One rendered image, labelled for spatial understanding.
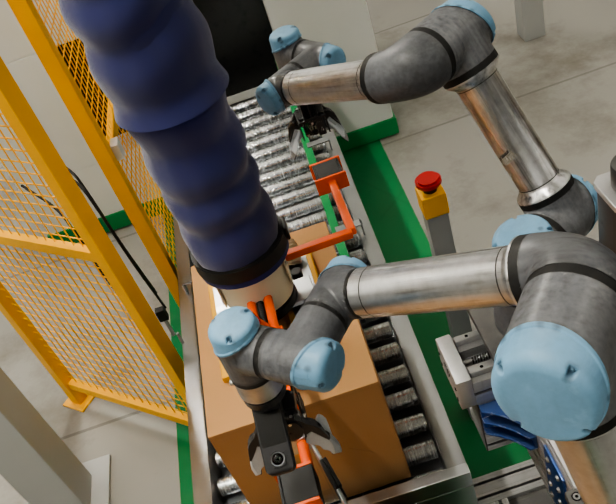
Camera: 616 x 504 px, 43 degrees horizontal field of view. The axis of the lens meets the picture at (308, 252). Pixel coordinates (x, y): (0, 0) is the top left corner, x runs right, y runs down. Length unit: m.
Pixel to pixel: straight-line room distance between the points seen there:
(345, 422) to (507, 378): 1.03
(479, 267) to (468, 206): 2.59
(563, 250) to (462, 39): 0.66
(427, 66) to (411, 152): 2.56
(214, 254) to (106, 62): 0.48
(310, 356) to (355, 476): 0.97
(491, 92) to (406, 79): 0.18
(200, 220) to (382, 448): 0.72
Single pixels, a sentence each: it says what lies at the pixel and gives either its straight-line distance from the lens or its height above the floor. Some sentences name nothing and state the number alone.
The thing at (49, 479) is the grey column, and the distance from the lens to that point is 2.91.
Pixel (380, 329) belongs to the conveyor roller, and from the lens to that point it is 2.37.
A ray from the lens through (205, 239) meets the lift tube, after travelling 1.67.
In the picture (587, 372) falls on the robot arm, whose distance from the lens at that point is 0.80.
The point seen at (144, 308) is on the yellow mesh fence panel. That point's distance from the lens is 2.44.
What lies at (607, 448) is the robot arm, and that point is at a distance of 0.93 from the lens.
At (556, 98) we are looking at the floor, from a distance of 4.15.
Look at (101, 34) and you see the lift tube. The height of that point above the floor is 1.80.
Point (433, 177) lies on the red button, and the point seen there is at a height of 1.04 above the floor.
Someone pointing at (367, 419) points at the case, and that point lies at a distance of 1.82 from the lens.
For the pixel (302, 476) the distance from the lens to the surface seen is 1.45.
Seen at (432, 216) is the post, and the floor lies 0.94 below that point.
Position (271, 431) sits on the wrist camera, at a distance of 1.22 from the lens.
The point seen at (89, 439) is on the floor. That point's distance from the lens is 3.29.
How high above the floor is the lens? 2.29
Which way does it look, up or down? 40 degrees down
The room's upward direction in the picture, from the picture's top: 21 degrees counter-clockwise
